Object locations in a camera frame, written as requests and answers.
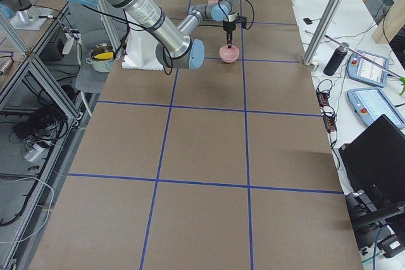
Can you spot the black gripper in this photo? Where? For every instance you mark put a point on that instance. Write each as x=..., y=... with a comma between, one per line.
x=228, y=26

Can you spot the pink bowl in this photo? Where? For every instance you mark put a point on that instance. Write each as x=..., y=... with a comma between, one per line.
x=229, y=54

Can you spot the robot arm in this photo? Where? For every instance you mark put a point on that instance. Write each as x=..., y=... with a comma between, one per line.
x=176, y=49
x=23, y=15

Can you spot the small black square device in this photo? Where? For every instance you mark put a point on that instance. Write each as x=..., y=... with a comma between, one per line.
x=307, y=21

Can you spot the black water bottle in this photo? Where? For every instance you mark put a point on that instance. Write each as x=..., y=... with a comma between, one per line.
x=336, y=59

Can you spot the white pot with yellow item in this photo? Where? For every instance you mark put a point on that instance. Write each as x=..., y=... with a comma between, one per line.
x=101, y=57

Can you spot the teach pendant far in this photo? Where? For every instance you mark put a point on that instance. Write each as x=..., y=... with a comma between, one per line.
x=364, y=71

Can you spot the teach pendant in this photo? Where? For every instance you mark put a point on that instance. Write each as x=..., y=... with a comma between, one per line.
x=370, y=103
x=364, y=71

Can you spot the teach pendant near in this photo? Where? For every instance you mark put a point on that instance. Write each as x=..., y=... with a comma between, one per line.
x=370, y=103

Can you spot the metal reacher grabber tool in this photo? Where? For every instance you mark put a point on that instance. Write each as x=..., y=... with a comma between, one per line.
x=396, y=76

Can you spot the black laptop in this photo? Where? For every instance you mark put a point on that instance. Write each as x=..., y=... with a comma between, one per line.
x=376, y=157

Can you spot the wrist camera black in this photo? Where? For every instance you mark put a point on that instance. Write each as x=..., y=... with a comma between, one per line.
x=243, y=21

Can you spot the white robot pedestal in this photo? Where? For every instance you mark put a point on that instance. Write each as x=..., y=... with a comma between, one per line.
x=140, y=49

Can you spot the aluminium frame post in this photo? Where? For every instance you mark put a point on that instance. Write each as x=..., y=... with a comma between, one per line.
x=320, y=31

